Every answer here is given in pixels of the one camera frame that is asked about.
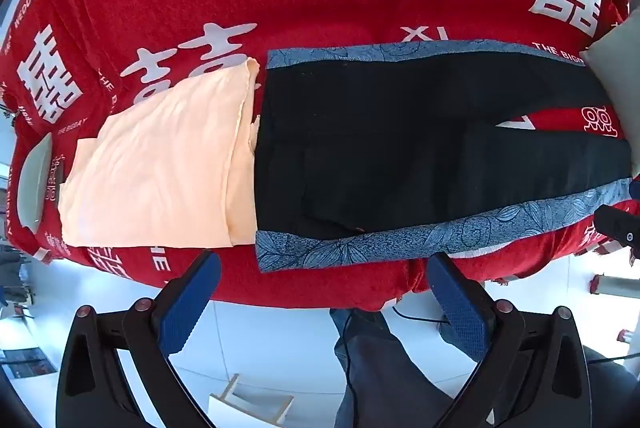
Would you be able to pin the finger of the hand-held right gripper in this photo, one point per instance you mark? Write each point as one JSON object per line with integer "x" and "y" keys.
{"x": 620, "y": 228}

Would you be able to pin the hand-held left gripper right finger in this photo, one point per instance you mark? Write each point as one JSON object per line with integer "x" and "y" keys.
{"x": 457, "y": 308}

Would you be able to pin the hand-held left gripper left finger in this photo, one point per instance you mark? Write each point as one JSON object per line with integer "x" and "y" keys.
{"x": 192, "y": 303}

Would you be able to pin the black pants with floral trim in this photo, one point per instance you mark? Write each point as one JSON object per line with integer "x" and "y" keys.
{"x": 375, "y": 148}

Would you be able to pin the person's jeans leg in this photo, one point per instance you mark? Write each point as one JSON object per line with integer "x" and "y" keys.
{"x": 380, "y": 368}

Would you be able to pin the white wooden stool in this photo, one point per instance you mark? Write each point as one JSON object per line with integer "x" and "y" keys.
{"x": 250, "y": 403}

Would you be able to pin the peach folded cloth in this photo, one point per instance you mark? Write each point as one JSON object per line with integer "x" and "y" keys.
{"x": 160, "y": 168}

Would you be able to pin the pale grey pillow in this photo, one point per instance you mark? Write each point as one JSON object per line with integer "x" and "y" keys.
{"x": 620, "y": 58}

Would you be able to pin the grey oval plate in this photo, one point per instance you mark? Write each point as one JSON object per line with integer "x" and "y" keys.
{"x": 37, "y": 183}

